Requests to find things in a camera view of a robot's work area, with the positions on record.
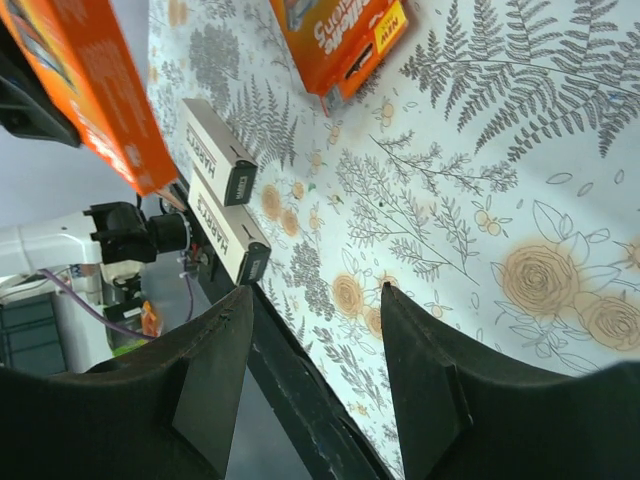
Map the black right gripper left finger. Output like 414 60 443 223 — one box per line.
1 286 254 479

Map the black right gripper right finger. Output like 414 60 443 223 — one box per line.
380 284 639 479

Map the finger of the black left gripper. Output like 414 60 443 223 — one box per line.
1 51 81 148

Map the orange Gillette razor box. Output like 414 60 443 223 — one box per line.
271 0 409 116
1 1 178 196

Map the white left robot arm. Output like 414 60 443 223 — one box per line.
1 47 191 276

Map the white Harry's razor box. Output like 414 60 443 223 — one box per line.
179 98 258 206
188 168 272 286

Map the floral table mat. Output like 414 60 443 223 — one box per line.
149 1 639 479

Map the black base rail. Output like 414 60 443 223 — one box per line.
164 184 396 480

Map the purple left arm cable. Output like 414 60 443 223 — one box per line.
38 267 196 342

